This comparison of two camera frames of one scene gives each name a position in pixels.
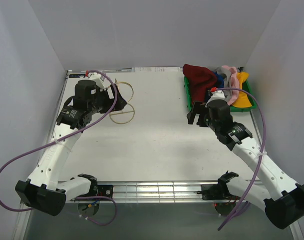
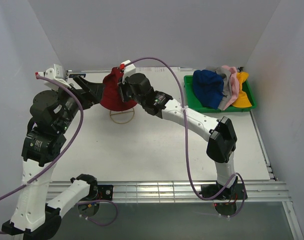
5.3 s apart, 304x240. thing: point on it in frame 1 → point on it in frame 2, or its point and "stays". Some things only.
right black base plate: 216,192 stays
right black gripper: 190,115 → 123,87
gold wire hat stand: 127,114 stays
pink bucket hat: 234,83 stays
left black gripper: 109,101 → 90,92
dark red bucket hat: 200,79 → 111,98
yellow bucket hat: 243,100 stays
